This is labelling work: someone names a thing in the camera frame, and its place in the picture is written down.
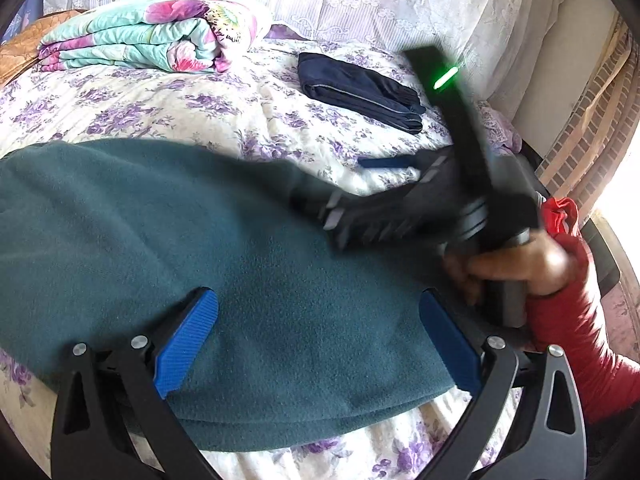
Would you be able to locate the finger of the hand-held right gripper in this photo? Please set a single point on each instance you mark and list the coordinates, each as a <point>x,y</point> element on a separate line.
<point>387,162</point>
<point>350,215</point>

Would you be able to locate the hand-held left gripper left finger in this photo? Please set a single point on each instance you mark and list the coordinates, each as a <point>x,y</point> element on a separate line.
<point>187,340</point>

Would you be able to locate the person's right hand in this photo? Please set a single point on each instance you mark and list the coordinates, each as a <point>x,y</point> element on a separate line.
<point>530,265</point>

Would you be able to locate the person's right forearm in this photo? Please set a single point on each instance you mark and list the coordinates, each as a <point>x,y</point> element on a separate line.
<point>585,340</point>

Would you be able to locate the folded black pants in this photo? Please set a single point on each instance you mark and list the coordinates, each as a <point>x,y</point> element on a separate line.
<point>350,87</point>

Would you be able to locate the white lace cover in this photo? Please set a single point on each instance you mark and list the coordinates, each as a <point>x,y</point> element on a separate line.
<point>350,0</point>

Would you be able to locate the folded floral teal blanket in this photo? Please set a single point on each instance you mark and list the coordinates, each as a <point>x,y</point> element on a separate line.
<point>140,35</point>

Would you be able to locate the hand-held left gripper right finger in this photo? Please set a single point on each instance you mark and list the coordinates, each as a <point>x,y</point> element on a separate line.
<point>447,340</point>

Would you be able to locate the green fleece pants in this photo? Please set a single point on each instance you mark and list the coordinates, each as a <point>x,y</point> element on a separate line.
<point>175,230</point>

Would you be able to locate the orange quilted cushion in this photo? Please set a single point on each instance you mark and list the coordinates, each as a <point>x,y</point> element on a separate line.
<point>30,45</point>

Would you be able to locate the purple floral pillow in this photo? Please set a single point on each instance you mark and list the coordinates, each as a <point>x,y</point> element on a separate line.
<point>500,130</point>

